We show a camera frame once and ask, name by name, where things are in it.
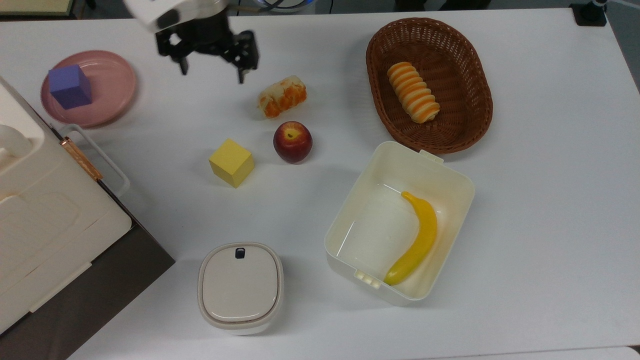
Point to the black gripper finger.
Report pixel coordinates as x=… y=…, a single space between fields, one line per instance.
x=247 y=50
x=172 y=45

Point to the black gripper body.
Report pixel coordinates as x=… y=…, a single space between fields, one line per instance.
x=200 y=35

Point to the purple cube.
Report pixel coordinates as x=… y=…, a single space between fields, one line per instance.
x=70 y=87

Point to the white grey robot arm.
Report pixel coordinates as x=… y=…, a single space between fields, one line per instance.
x=150 y=12

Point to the pink plastic plate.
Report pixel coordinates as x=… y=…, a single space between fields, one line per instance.
x=110 y=85

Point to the yellow cube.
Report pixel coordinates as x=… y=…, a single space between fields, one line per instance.
x=231 y=162

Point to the orange white bread piece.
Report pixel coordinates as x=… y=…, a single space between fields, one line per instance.
x=282 y=97

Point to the red apple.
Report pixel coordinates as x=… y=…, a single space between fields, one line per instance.
x=293 y=142

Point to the olive green board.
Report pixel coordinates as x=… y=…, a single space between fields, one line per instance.
x=35 y=6

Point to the striped orange bread roll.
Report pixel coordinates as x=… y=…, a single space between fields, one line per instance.
x=414 y=92

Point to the cream plastic toy cabinet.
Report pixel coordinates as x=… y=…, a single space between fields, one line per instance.
x=45 y=220

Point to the cream open plastic container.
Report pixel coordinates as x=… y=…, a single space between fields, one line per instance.
x=375 y=230

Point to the brown wicker basket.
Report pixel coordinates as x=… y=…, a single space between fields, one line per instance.
x=460 y=110

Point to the cream lidded canister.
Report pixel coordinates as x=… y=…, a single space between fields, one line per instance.
x=240 y=287

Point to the yellow banana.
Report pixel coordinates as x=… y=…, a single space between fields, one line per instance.
x=425 y=235

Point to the dark brown wooden box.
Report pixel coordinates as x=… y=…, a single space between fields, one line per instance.
x=110 y=295

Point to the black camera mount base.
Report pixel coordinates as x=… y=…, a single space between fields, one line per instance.
x=589 y=15

